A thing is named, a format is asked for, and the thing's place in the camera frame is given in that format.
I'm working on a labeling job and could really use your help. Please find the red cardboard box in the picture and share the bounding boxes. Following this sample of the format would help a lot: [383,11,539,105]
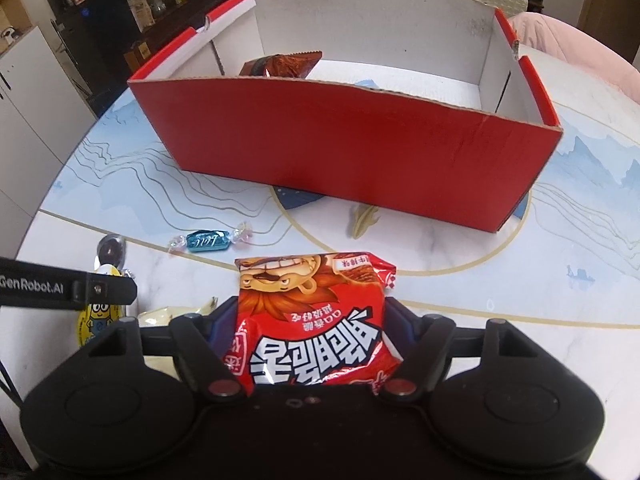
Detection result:
[127,0,564,233]

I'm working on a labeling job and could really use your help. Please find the red cartoon snack bag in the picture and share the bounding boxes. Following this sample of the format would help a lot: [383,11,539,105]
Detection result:
[234,253,405,396]

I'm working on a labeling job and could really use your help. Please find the copper brown snack packet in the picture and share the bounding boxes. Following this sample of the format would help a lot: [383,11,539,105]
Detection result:
[239,50,324,81]

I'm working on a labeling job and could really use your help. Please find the low dark television cabinet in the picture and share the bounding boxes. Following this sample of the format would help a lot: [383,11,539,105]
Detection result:
[120,0,286,61]

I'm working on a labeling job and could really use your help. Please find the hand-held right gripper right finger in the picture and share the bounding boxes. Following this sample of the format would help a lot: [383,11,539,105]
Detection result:
[377,297,531,403]

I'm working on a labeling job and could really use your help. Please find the wooden door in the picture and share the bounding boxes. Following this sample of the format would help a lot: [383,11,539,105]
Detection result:
[580,0,640,61]

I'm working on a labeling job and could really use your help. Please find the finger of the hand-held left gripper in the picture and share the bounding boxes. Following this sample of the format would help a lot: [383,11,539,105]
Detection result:
[82,272,138,307]

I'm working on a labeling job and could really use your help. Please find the pale yellow snack packet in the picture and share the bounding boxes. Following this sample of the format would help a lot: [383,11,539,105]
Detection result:
[136,296,220,378]

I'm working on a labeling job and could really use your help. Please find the pink padded jacket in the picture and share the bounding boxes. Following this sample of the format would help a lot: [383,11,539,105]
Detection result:
[510,12,640,111]

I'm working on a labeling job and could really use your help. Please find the brown cardboard box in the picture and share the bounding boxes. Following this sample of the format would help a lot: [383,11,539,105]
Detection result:
[122,40,153,73]

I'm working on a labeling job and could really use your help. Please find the beige paper bag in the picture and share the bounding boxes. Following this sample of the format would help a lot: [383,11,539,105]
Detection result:
[127,0,156,31]

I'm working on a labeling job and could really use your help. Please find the blue candy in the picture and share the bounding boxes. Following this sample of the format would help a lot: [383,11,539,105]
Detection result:
[168,224,253,254]

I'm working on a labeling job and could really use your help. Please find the round silver foil candy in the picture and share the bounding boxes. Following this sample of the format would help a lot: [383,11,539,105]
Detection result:
[95,234,127,267]

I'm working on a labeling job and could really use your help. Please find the white cabinet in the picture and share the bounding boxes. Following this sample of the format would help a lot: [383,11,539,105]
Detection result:
[0,25,98,256]

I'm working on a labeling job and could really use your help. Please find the black tall cabinet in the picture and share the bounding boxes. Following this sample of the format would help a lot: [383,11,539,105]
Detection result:
[42,0,143,116]

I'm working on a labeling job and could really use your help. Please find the yellow cartoon snack pack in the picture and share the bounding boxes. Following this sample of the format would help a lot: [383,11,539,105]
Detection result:
[76,262,135,350]

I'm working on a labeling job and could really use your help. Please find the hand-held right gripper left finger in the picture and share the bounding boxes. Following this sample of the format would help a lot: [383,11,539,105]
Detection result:
[85,296,247,403]

